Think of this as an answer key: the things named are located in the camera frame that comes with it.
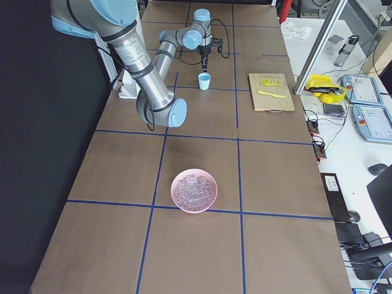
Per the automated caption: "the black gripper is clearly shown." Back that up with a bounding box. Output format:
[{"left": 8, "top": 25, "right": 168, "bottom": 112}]
[{"left": 198, "top": 46, "right": 211, "bottom": 72}]

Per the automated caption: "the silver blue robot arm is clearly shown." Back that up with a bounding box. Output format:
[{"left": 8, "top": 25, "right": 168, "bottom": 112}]
[{"left": 50, "top": 0, "right": 212, "bottom": 127}]

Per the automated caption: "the light blue plastic cup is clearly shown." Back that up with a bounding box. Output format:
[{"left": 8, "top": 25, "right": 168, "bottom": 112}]
[{"left": 198, "top": 72, "right": 211, "bottom": 91}]

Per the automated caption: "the pile of clear ice cubes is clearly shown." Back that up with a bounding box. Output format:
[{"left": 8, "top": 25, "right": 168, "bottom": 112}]
[{"left": 173, "top": 175, "right": 216, "bottom": 213}]

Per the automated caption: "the lemon slice top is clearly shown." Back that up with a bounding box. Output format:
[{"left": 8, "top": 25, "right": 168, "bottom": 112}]
[{"left": 260, "top": 78, "right": 270, "bottom": 86}]

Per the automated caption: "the bamboo cutting board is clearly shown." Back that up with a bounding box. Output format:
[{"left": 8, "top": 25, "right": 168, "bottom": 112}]
[{"left": 248, "top": 73, "right": 295, "bottom": 113}]

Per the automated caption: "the yellow plastic knife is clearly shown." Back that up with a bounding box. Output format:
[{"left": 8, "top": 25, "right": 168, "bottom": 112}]
[{"left": 257, "top": 90, "right": 286, "bottom": 99}]

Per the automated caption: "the crumpled clear plastic bag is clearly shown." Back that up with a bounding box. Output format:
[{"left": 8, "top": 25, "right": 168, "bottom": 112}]
[{"left": 281, "top": 21, "right": 313, "bottom": 40}]

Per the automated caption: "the pink bowl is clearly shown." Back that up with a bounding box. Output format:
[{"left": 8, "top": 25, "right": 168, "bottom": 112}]
[{"left": 170, "top": 168, "right": 218, "bottom": 214}]

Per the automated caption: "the yellow bag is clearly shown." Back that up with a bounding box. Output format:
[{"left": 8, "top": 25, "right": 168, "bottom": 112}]
[{"left": 305, "top": 74, "right": 347, "bottom": 104}]

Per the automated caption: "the purple grey pouch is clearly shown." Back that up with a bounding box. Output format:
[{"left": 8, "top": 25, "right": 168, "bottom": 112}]
[{"left": 323, "top": 104, "right": 345, "bottom": 117}]

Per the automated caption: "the clear water bottle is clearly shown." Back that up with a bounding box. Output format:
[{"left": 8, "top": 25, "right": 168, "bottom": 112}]
[{"left": 333, "top": 34, "right": 360, "bottom": 67}]

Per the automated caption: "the upper teach pendant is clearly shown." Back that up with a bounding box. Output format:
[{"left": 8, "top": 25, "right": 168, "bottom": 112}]
[{"left": 342, "top": 74, "right": 384, "bottom": 106}]

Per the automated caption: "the teach pendant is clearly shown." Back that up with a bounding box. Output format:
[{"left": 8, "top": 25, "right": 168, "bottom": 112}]
[
  {"left": 342, "top": 74, "right": 384, "bottom": 106},
  {"left": 352, "top": 104, "right": 391, "bottom": 144}
]

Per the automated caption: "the lower teach pendant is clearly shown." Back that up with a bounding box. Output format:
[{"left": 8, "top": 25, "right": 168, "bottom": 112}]
[{"left": 352, "top": 104, "right": 391, "bottom": 144}]

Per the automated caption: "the black computer mouse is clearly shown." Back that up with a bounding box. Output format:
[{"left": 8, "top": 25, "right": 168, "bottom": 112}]
[{"left": 367, "top": 164, "right": 388, "bottom": 176}]

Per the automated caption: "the black monitor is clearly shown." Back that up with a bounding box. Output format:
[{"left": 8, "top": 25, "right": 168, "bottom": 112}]
[{"left": 367, "top": 166, "right": 392, "bottom": 235}]

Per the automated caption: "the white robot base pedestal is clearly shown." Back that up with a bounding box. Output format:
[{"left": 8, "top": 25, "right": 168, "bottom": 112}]
[{"left": 119, "top": 70, "right": 140, "bottom": 99}]

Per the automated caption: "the aluminium frame post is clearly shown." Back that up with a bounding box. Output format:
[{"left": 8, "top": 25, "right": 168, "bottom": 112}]
[{"left": 293, "top": 0, "right": 348, "bottom": 95}]

